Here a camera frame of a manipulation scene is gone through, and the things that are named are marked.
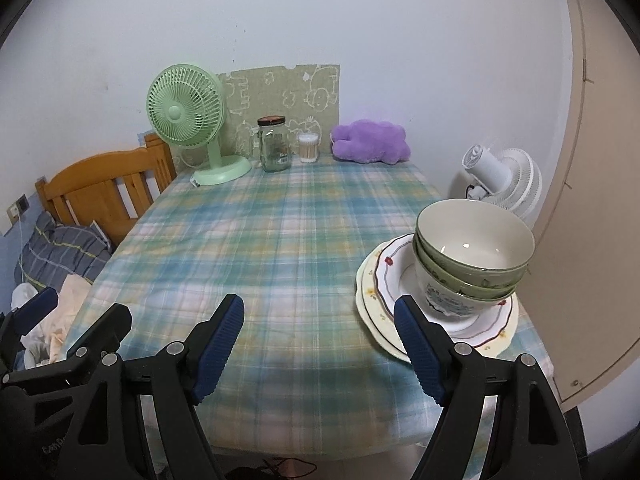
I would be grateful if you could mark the wall socket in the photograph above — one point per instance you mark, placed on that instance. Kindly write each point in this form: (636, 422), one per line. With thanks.
(20, 207)

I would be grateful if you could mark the wooden bed headboard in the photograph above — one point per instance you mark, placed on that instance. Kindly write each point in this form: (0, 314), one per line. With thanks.
(90, 185)

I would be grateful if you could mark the round yellow flower plate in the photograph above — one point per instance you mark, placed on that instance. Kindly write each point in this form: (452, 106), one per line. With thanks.
(367, 280)

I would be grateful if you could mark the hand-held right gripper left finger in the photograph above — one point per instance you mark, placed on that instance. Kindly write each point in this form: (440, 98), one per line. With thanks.
(217, 350)

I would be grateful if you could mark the white cloth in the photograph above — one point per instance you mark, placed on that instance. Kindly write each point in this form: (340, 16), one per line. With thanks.
(22, 295)

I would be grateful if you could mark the glass jar with dark lid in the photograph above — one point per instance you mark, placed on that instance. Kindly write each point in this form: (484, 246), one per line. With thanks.
(275, 147)

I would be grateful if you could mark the beige door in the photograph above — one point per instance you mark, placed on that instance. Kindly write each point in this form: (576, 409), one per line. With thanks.
(585, 210)

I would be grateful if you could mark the cotton swab container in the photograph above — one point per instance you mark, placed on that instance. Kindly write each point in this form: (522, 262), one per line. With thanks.
(308, 147)

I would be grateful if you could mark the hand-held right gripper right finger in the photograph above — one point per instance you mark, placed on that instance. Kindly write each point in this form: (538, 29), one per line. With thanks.
(422, 350)

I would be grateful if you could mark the plaid tablecloth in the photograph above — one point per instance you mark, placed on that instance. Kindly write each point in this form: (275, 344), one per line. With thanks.
(280, 240)

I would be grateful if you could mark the cream cloth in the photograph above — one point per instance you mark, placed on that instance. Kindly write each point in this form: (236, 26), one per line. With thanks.
(70, 305)

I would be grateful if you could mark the grey-green floral bowl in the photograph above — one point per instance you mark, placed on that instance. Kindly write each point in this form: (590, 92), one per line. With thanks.
(445, 300)
(450, 277)
(475, 240)

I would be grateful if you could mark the grey plaid pillow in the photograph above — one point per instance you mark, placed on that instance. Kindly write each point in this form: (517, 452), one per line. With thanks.
(65, 250)

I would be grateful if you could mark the green desk fan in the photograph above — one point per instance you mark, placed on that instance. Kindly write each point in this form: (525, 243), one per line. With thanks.
(182, 110)

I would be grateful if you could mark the scalloped yellow flower plate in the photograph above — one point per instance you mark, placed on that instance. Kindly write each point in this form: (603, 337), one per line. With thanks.
(387, 350)

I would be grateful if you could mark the green printed board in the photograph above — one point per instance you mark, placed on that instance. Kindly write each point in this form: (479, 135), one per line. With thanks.
(295, 90)

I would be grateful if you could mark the white clip fan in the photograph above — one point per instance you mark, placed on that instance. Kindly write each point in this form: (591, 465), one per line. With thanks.
(500, 175)

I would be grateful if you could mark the purple plush toy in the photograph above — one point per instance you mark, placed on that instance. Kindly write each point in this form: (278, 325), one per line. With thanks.
(370, 142)

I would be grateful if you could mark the small red flower plate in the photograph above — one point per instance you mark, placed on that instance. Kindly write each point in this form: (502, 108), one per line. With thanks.
(395, 280)

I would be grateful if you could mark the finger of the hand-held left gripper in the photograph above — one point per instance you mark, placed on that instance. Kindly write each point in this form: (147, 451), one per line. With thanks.
(35, 310)
(102, 330)

